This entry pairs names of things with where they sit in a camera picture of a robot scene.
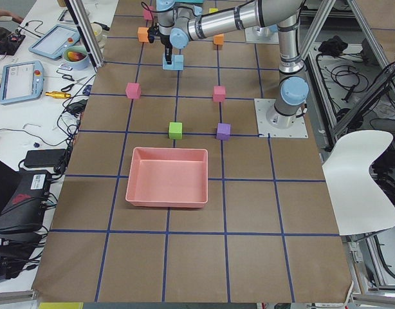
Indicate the black power adapter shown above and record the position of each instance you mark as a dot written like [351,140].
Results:
[43,158]

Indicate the pink foam block far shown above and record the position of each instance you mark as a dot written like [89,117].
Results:
[148,13]

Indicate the aluminium frame post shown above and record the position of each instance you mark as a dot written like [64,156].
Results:
[81,21]

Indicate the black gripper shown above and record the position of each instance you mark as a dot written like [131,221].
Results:
[165,41]

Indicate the green foam block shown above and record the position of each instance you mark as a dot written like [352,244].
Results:
[175,130]

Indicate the teach pendant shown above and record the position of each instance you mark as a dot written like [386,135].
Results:
[53,44]
[21,82]

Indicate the light blue foam block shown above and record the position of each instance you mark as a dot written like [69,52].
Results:
[168,65]
[178,62]

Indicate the purple foam block near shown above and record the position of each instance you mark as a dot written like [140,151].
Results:
[223,131]

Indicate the white cup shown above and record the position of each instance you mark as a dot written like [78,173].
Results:
[100,36]

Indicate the teach pendant near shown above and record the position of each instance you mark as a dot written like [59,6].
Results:
[21,82]

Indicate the light blue bowl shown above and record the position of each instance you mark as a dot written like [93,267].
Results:
[76,57]

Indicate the brass cylinder tool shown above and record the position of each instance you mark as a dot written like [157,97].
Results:
[58,94]

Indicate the pink foam block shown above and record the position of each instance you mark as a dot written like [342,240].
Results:
[148,13]
[133,90]
[219,94]

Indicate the orange foam block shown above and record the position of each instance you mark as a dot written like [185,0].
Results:
[219,39]
[143,34]

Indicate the pink plastic tray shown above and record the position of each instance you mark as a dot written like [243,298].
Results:
[168,177]

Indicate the orange foam block left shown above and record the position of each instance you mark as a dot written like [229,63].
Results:
[143,34]

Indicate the teach pendant far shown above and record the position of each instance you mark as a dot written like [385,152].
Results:
[53,44]

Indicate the white chair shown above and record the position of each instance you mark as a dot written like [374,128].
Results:
[359,204]

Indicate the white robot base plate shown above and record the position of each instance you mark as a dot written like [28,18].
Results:
[271,124]

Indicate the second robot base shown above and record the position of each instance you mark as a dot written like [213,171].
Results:
[266,35]

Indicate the pink foam block left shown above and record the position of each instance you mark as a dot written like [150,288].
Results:
[133,90]

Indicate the scissors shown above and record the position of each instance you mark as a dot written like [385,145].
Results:
[70,86]

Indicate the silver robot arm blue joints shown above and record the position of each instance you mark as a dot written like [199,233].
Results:
[183,21]

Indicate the pink foam block right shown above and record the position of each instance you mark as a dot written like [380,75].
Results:
[219,94]

